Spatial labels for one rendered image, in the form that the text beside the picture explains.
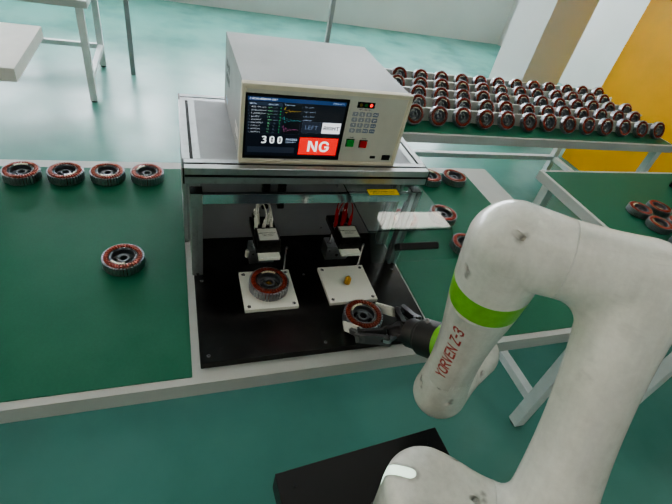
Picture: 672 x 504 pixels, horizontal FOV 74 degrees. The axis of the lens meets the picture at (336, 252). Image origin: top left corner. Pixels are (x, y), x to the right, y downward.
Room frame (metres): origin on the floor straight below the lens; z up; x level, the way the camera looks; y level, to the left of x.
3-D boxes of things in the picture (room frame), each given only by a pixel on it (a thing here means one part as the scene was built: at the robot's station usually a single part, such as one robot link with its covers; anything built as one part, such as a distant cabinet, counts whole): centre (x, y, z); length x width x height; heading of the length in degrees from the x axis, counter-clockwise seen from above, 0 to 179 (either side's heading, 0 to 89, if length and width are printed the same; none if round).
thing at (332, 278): (0.99, -0.05, 0.78); 0.15 x 0.15 x 0.01; 25
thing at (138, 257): (0.88, 0.59, 0.77); 0.11 x 0.11 x 0.04
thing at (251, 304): (0.89, 0.16, 0.78); 0.15 x 0.15 x 0.01; 25
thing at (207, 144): (1.23, 0.19, 1.09); 0.68 x 0.44 x 0.05; 115
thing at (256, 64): (1.24, 0.18, 1.22); 0.44 x 0.39 x 0.20; 115
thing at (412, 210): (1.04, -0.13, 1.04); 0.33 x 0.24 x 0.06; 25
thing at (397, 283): (0.96, 0.06, 0.76); 0.64 x 0.47 x 0.02; 115
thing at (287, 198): (1.03, 0.10, 1.03); 0.62 x 0.01 x 0.03; 115
